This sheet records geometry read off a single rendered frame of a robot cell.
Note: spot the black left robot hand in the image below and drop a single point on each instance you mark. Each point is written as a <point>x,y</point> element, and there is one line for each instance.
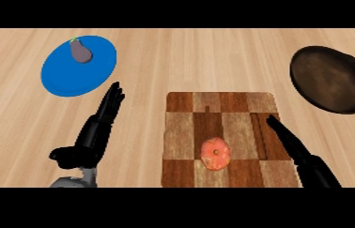
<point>95,134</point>

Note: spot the dark brown pan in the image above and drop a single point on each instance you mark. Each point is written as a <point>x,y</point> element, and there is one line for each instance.
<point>326,80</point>

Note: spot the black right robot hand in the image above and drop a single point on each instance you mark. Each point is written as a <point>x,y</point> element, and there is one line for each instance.
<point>305,156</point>

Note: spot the blue round plate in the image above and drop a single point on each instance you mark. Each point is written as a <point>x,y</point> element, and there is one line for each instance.
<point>70,72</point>

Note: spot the purple eggplant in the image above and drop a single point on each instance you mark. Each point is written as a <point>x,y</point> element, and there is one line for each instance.
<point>80,53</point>

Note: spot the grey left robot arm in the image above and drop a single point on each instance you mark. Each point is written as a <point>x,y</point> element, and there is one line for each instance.
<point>76,179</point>

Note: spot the checkered wooden cutting board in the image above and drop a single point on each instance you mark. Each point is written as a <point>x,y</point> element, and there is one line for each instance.
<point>231,125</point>

